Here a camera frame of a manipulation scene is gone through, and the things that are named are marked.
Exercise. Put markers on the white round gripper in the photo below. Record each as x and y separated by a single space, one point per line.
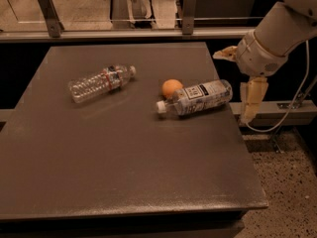
258 58

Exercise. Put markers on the blue labelled plastic bottle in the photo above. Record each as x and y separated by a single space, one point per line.
196 98

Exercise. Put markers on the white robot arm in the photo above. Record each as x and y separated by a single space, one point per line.
287 24

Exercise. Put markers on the clear crushed plastic bottle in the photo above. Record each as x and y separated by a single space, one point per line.
107 79

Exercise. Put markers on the orange fruit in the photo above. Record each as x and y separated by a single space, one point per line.
169 87

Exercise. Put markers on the metal window ledge rail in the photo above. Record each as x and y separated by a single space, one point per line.
125 35

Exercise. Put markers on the right metal railing bracket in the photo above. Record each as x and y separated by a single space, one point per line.
188 15

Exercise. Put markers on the metal railing bracket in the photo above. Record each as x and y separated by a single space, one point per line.
53 23
188 15

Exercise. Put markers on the left metal railing bracket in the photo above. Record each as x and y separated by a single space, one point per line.
53 23

